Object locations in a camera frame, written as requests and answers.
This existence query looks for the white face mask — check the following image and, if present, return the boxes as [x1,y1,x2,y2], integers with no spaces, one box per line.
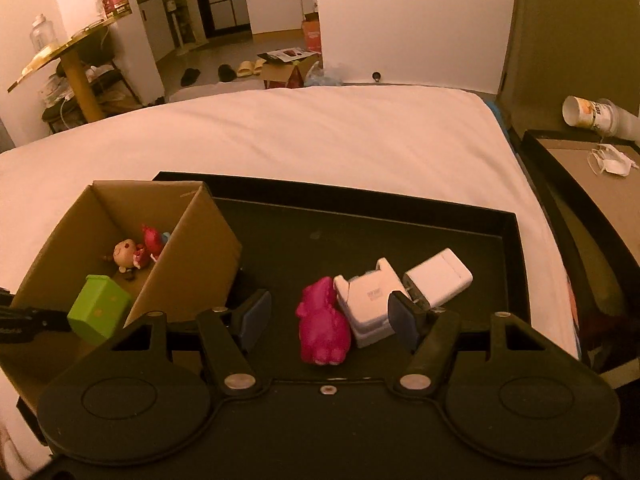
[587,143,640,178]

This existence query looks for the yellow-legged round table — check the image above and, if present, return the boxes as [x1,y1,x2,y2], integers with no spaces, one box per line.
[7,15,138,123]

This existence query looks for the black tray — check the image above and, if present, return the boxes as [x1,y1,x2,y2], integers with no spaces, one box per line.
[17,171,532,411]

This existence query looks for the stacked disposable cups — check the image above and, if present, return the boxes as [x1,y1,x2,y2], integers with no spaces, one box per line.
[561,95,640,138]

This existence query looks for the red printed cardboard box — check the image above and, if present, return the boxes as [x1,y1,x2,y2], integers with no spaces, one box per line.
[257,46,323,90]

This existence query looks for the pink animal toy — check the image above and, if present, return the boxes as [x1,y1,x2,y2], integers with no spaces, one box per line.
[295,276,352,366]

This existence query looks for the black side table brown top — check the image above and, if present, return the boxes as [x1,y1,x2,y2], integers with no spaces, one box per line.
[520,129,640,391]

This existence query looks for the white bed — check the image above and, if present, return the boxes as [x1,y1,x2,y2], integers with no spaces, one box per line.
[0,85,581,480]

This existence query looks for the blue plastic bag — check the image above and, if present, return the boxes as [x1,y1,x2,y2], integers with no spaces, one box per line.
[304,62,346,87]

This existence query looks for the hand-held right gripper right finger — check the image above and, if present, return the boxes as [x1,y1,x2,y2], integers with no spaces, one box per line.
[387,290,551,396]

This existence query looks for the white charger block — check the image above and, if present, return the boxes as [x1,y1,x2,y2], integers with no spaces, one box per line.
[402,248,474,309]

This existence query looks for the brown-haired doll figurine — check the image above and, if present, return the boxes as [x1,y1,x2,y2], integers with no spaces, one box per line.
[104,238,151,281]

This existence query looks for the olive flat board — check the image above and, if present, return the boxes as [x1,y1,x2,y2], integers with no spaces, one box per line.
[497,0,640,133]

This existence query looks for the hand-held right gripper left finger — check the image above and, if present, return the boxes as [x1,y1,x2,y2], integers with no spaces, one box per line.
[100,287,274,394]

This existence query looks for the green plastic box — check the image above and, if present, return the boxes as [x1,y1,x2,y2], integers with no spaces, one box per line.
[66,274,133,346]

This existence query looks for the clear glass jar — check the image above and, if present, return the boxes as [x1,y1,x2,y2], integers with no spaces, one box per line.
[30,15,58,53]

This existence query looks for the orange paper bag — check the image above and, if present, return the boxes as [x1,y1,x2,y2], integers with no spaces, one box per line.
[301,12,323,53]

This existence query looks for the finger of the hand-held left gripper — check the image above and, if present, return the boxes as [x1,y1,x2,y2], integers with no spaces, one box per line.
[22,306,71,335]

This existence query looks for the small red blue figurine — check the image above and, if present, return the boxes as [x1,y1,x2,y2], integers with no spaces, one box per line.
[140,224,173,263]

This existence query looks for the pale oval rug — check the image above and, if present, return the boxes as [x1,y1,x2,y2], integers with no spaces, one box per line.
[167,81,263,103]

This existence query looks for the white travel adapter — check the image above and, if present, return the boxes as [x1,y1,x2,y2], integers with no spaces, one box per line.
[333,257,408,348]

